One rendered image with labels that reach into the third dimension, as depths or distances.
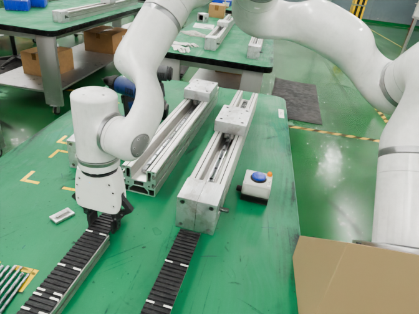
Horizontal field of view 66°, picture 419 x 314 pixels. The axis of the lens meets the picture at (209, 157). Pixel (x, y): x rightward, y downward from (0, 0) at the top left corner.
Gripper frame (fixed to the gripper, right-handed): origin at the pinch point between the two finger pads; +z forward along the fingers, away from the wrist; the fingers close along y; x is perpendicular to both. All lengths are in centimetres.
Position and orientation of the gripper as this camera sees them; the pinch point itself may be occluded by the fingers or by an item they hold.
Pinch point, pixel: (103, 220)
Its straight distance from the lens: 81.0
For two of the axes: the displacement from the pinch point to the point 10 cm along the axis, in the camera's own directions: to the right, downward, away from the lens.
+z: -1.1, 8.5, 5.1
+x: 2.4, -4.7, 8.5
